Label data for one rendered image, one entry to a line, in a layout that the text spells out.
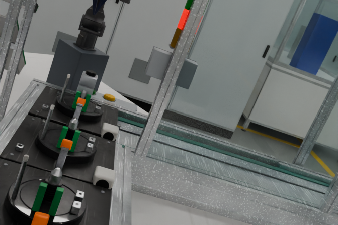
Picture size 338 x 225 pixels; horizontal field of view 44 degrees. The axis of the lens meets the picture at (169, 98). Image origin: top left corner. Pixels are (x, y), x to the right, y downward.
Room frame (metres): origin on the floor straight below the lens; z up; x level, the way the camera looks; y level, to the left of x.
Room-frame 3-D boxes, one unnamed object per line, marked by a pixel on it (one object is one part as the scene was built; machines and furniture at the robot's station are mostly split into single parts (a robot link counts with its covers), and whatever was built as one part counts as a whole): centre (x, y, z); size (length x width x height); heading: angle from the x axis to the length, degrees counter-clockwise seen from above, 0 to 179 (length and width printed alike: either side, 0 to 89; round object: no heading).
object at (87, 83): (1.13, 0.23, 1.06); 0.08 x 0.04 x 0.07; 12
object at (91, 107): (1.14, 0.23, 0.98); 0.14 x 0.14 x 0.02
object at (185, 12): (1.07, 0.02, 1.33); 0.05 x 0.05 x 0.05
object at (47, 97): (1.14, 0.23, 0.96); 0.24 x 0.24 x 0.02; 11
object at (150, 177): (1.18, -0.07, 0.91); 0.84 x 0.28 x 0.10; 101
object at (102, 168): (0.89, 0.18, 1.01); 0.24 x 0.24 x 0.13; 11
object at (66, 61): (1.53, 0.37, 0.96); 0.14 x 0.14 x 0.20; 57
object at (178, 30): (1.07, 0.02, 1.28); 0.05 x 0.05 x 0.05
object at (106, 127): (1.07, 0.12, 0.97); 0.05 x 0.05 x 0.04; 11
